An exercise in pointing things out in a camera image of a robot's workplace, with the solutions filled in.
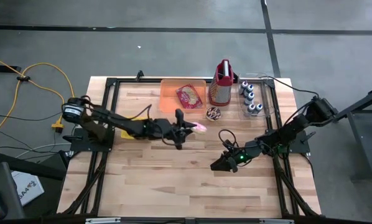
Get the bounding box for black equipment stand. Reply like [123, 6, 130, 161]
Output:
[0, 146, 67, 220]

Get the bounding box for black looped wrist cable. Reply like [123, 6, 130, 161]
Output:
[218, 129, 237, 150]

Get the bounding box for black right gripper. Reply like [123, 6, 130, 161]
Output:
[210, 141, 264, 174]

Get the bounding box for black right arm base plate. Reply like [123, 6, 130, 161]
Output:
[265, 129, 311, 155]

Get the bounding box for lavender frosted donut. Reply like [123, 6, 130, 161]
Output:
[190, 122, 208, 135]

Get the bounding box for clear plastic tray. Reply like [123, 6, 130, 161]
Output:
[235, 72, 276, 121]

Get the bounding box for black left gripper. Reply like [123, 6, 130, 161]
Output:
[154, 108, 198, 151]

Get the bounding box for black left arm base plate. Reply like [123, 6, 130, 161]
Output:
[63, 127, 115, 152]

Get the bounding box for black aluminium table frame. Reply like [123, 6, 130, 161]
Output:
[61, 70, 322, 218]

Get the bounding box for red metal box grater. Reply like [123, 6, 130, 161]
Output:
[208, 58, 235, 107]

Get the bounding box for chocolate sprinkle donut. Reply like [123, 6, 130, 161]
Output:
[205, 106, 222, 122]

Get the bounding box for yellow extension cable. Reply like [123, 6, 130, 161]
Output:
[0, 62, 77, 142]
[0, 53, 65, 133]

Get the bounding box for black flat floor bar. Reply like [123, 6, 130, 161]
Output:
[0, 64, 22, 73]

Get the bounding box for black power cable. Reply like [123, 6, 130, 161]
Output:
[257, 75, 320, 100]

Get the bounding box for white cardboard box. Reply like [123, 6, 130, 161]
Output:
[11, 170, 45, 207]

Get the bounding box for yellow plastic basket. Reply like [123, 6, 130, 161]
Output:
[119, 116, 153, 140]

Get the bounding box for red popcorn bag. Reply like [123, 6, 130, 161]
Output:
[175, 83, 204, 110]

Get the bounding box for grey floor cable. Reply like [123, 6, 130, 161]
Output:
[14, 142, 73, 159]

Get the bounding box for orange translucent plastic bin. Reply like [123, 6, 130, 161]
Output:
[159, 78, 207, 114]

